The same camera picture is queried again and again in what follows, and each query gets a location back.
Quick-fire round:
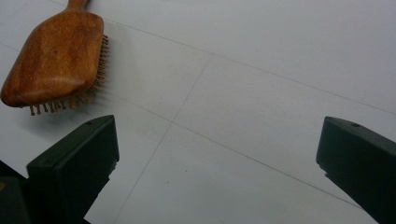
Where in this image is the white table cover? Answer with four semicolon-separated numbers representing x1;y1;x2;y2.
0;0;396;224

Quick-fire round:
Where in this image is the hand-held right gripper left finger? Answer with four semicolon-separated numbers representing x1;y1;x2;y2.
26;115;120;224

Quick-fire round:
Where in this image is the wooden paddle hairbrush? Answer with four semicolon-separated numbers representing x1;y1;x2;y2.
0;0;110;117

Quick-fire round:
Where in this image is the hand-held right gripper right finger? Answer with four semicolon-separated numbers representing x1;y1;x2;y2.
316;116;396;224

